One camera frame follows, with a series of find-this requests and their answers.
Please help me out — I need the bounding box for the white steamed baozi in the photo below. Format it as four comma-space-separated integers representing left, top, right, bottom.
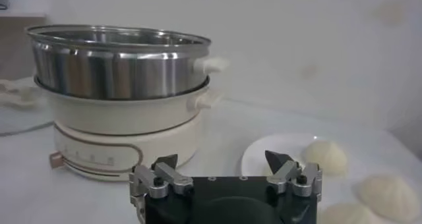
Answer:
303, 140, 349, 177
358, 174, 420, 223
318, 202, 380, 224

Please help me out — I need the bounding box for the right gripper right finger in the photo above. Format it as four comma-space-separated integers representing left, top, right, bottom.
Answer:
264, 150, 323, 198

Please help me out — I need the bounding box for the stainless steel steamer basket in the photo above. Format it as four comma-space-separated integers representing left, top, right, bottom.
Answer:
25, 24, 230, 101

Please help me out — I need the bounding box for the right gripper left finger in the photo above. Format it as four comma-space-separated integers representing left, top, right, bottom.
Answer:
129, 154, 195, 200

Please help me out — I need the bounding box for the glass lid with cream handle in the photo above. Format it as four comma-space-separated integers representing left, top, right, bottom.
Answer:
0, 76, 55, 137

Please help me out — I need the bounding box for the white round plate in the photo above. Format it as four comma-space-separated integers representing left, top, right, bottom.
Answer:
240, 132, 419, 224

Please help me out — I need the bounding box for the cream electric cooker base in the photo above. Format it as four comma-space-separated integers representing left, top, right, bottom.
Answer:
34, 76, 225, 182

